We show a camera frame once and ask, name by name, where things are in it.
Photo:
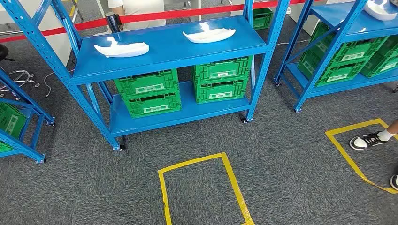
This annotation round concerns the white plastic shell part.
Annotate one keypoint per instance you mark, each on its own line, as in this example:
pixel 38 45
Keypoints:
pixel 124 50
pixel 381 11
pixel 211 36

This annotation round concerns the blue steel shelf rack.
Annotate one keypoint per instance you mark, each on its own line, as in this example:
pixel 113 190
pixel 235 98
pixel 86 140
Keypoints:
pixel 18 145
pixel 339 18
pixel 171 46

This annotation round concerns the green plastic crate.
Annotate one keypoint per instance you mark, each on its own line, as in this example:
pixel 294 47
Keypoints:
pixel 379 66
pixel 220 70
pixel 146 84
pixel 335 76
pixel 262 18
pixel 11 121
pixel 4 146
pixel 152 105
pixel 391 46
pixel 220 91
pixel 351 51

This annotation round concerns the yellow floor tape square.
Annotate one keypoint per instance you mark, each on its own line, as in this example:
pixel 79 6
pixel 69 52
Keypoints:
pixel 236 188
pixel 354 126

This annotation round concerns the white desk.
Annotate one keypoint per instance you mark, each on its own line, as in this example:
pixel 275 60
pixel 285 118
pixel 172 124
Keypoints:
pixel 238 13
pixel 194 9

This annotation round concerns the person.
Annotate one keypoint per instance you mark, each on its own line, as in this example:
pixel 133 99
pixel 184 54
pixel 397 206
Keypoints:
pixel 363 141
pixel 143 9

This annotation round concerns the red barrier belt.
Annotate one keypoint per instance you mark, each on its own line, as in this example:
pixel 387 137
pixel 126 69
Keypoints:
pixel 93 23

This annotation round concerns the white cabinet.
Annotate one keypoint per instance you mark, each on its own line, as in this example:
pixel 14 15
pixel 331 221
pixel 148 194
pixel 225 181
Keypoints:
pixel 53 34

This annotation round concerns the black stool with chrome base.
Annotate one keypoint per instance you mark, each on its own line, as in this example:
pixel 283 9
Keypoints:
pixel 3 51

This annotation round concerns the black stanchion post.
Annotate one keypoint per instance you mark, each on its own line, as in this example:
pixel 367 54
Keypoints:
pixel 112 22

